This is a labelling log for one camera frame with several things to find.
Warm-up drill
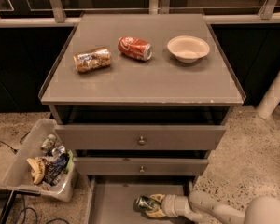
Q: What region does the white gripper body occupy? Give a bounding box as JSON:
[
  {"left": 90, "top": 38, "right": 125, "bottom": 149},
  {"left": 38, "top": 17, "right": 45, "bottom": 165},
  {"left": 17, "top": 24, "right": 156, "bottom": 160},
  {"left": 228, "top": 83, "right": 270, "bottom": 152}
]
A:
[{"left": 161, "top": 194, "right": 191, "bottom": 217}]

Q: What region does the green soda can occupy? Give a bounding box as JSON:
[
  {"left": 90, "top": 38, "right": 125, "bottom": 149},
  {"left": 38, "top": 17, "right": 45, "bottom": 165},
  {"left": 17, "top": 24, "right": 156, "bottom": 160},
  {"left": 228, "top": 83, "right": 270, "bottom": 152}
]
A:
[{"left": 135, "top": 196, "right": 161, "bottom": 212}]

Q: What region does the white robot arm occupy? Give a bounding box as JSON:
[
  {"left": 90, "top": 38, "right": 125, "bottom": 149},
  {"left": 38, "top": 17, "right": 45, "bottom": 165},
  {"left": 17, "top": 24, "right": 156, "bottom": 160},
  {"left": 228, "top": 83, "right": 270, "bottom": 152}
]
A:
[{"left": 146, "top": 190, "right": 280, "bottom": 224}]

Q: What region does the grey open bottom drawer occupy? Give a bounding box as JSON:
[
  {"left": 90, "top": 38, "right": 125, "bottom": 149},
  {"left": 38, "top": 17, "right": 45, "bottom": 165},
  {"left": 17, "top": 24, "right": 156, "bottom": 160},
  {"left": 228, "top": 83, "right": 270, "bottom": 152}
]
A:
[{"left": 86, "top": 175, "right": 194, "bottom": 224}]

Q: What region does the grey middle drawer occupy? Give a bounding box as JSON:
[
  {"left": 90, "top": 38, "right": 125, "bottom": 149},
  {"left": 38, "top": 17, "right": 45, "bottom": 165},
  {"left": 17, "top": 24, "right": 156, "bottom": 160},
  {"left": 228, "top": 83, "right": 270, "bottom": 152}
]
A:
[{"left": 74, "top": 157, "right": 208, "bottom": 176}]

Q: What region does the grey drawer cabinet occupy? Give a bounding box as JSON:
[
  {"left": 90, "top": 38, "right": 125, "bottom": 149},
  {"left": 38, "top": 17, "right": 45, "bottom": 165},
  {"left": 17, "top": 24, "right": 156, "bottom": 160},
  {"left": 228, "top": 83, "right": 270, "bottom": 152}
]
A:
[{"left": 37, "top": 13, "right": 247, "bottom": 224}]

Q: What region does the grey top drawer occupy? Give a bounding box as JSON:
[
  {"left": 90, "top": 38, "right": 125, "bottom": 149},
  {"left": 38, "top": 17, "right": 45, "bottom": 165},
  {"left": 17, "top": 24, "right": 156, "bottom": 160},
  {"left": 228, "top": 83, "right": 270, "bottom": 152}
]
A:
[{"left": 55, "top": 125, "right": 226, "bottom": 151}]

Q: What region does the silver can in bin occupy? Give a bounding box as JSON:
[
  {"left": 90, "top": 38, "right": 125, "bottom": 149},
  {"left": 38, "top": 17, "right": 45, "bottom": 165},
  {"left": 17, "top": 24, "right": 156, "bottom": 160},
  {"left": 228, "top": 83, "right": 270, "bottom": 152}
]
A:
[{"left": 51, "top": 146, "right": 66, "bottom": 157}]

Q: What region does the small can in bin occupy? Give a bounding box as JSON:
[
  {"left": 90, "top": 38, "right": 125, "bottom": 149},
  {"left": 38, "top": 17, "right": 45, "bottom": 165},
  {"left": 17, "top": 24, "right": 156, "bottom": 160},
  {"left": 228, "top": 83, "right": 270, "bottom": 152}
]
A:
[{"left": 40, "top": 134, "right": 57, "bottom": 153}]

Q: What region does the red cola can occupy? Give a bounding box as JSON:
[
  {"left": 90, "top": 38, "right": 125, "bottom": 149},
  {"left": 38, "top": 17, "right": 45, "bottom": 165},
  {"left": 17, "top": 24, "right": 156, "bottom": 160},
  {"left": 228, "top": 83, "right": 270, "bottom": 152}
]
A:
[{"left": 118, "top": 36, "right": 152, "bottom": 62}]

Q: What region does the gold brown can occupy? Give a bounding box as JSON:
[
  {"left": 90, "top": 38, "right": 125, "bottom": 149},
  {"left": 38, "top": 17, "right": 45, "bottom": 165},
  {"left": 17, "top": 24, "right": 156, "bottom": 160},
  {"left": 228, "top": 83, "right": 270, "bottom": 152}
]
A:
[{"left": 73, "top": 47, "right": 111, "bottom": 73}]

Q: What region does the dark blue snack wrapper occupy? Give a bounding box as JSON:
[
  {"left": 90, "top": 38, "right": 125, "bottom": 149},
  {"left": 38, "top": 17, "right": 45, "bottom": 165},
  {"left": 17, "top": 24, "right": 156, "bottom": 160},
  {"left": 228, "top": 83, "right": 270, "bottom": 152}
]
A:
[{"left": 44, "top": 154, "right": 69, "bottom": 186}]

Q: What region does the clear plastic storage bin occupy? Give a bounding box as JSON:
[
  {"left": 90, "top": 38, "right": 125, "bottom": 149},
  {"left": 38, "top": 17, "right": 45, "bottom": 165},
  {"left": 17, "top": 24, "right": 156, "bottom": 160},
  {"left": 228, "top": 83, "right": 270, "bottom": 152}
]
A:
[{"left": 0, "top": 119, "right": 77, "bottom": 202}]

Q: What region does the tan crumpled bag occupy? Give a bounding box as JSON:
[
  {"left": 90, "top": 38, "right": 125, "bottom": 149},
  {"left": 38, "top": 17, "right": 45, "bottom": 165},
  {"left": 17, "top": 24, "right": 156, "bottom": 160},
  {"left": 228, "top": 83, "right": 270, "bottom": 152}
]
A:
[{"left": 27, "top": 158, "right": 46, "bottom": 185}]

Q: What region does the white paper bowl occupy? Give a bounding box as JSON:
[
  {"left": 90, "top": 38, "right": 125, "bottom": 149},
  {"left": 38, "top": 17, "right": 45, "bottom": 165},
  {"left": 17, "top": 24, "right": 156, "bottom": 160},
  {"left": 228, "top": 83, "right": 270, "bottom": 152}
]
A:
[{"left": 167, "top": 35, "right": 210, "bottom": 63}]

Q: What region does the blue floor cable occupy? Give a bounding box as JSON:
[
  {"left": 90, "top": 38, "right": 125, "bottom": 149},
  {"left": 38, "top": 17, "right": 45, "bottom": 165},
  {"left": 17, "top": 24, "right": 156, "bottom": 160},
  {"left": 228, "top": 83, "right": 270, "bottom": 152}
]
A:
[{"left": 12, "top": 194, "right": 70, "bottom": 224}]

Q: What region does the black floor cable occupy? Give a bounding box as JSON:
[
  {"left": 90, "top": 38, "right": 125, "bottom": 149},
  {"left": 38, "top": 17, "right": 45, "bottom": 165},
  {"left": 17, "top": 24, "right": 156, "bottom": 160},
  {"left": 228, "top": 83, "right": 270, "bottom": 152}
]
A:
[{"left": 0, "top": 131, "right": 31, "bottom": 155}]

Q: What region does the white diagonal post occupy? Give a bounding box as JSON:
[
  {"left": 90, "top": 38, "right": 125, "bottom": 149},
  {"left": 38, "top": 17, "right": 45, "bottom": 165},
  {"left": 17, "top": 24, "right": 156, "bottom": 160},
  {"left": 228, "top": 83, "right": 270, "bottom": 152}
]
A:
[{"left": 257, "top": 71, "right": 280, "bottom": 119}]

